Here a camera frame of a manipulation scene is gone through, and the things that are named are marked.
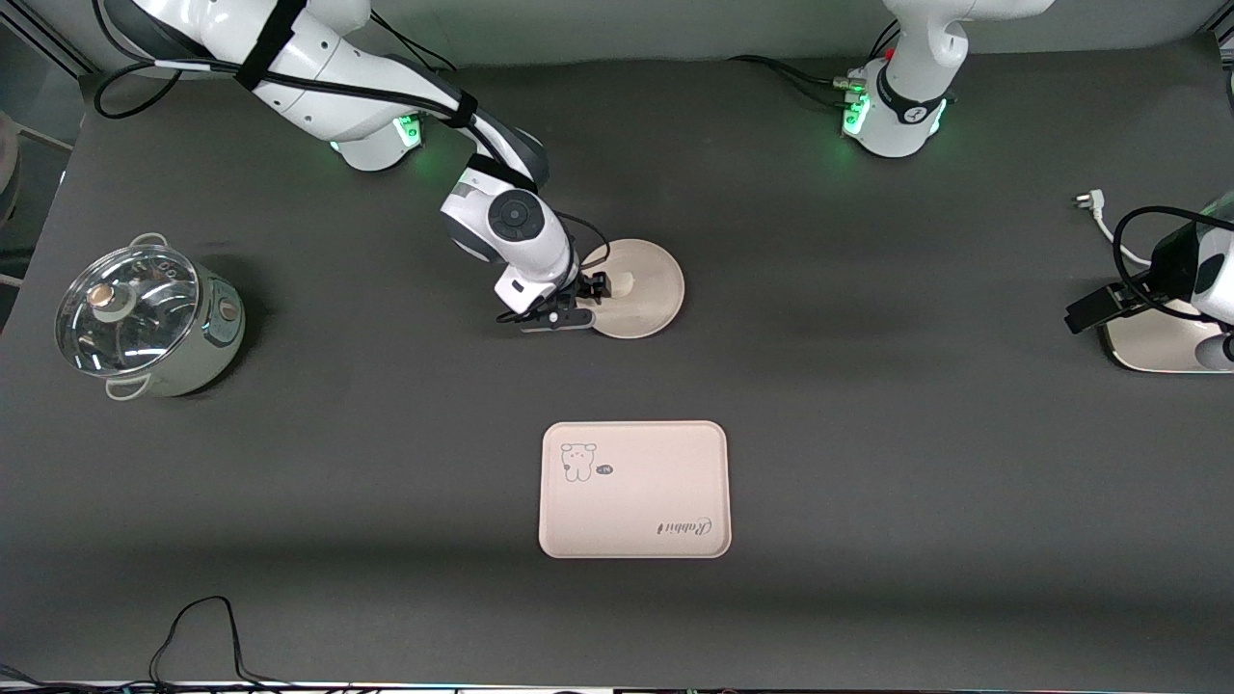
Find round beige plate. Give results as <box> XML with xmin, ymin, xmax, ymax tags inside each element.
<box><xmin>581</xmin><ymin>238</ymin><xmax>686</xmax><ymax>340</ymax></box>

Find beige rectangular rabbit tray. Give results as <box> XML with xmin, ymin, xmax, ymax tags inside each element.
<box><xmin>538</xmin><ymin>420</ymin><xmax>733</xmax><ymax>560</ymax></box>

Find white toaster appliance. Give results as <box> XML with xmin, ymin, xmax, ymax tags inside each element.
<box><xmin>1099</xmin><ymin>299</ymin><xmax>1234</xmax><ymax>375</ymax></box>

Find steel pot with glass lid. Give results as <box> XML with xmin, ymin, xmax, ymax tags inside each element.
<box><xmin>55</xmin><ymin>231</ymin><xmax>247</xmax><ymax>401</ymax></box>

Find glass pot lid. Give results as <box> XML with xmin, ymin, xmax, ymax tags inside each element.
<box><xmin>55</xmin><ymin>244</ymin><xmax>201</xmax><ymax>377</ymax></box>

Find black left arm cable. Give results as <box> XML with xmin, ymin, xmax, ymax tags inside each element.
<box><xmin>1112</xmin><ymin>205</ymin><xmax>1234</xmax><ymax>324</ymax></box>

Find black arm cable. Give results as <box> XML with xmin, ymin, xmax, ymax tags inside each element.
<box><xmin>1112</xmin><ymin>205</ymin><xmax>1234</xmax><ymax>324</ymax></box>
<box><xmin>92</xmin><ymin>0</ymin><xmax>541</xmax><ymax>194</ymax></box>

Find white power cord with plug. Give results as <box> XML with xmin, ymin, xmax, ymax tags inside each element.
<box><xmin>1072</xmin><ymin>190</ymin><xmax>1153</xmax><ymax>266</ymax></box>

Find black right base cables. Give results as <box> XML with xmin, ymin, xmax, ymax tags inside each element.
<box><xmin>371</xmin><ymin>14</ymin><xmax>459</xmax><ymax>76</ymax></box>

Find black base cables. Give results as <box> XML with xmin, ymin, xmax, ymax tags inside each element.
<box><xmin>371</xmin><ymin>14</ymin><xmax>459</xmax><ymax>76</ymax></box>
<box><xmin>726</xmin><ymin>21</ymin><xmax>902</xmax><ymax>109</ymax></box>

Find black left base cables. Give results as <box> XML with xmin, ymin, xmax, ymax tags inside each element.
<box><xmin>726</xmin><ymin>21</ymin><xmax>902</xmax><ymax>109</ymax></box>

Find black cable loop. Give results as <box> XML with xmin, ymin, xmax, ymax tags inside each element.
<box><xmin>149</xmin><ymin>596</ymin><xmax>290</xmax><ymax>691</ymax></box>

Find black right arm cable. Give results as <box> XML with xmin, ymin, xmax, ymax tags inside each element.
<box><xmin>92</xmin><ymin>0</ymin><xmax>541</xmax><ymax>194</ymax></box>

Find aluminium frame bar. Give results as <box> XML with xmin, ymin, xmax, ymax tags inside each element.
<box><xmin>0</xmin><ymin>0</ymin><xmax>93</xmax><ymax>78</ymax></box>

